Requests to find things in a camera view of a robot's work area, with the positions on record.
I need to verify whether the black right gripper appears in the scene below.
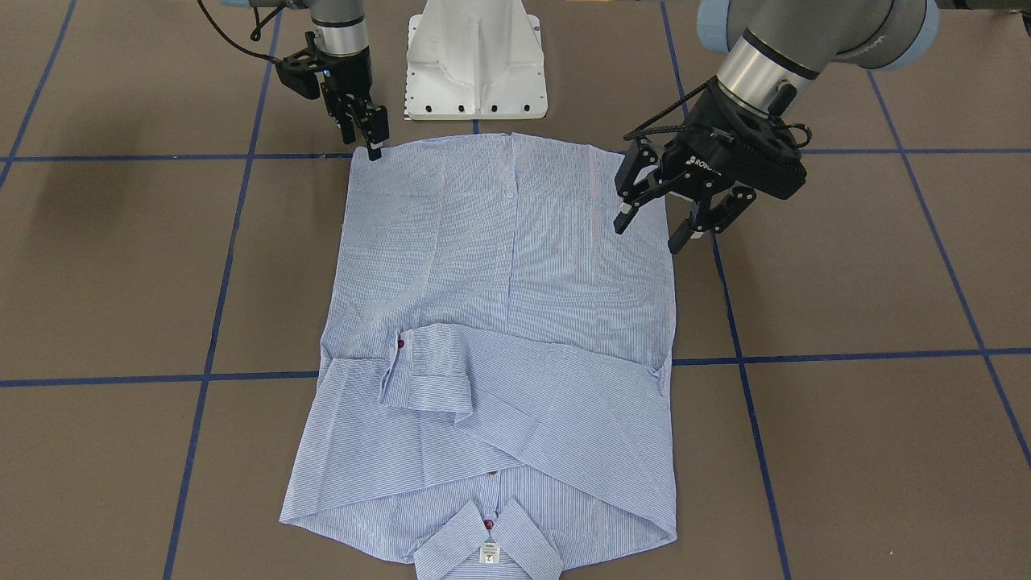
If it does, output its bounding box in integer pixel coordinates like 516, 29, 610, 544
275, 48, 390, 161

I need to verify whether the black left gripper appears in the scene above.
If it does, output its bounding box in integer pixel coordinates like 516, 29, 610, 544
614, 77, 807, 255

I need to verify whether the blue striped button shirt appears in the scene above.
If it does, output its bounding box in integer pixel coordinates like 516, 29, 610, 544
279, 135, 677, 579

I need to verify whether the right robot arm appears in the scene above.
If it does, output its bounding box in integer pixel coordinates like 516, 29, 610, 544
197, 1, 390, 161

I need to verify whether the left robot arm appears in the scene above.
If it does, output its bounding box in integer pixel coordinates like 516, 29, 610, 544
614, 1, 940, 254

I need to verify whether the brown paper table cover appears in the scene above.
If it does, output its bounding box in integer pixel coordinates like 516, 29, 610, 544
1, 1, 1030, 579

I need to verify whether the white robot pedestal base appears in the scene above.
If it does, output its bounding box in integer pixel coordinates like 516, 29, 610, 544
404, 1, 548, 121

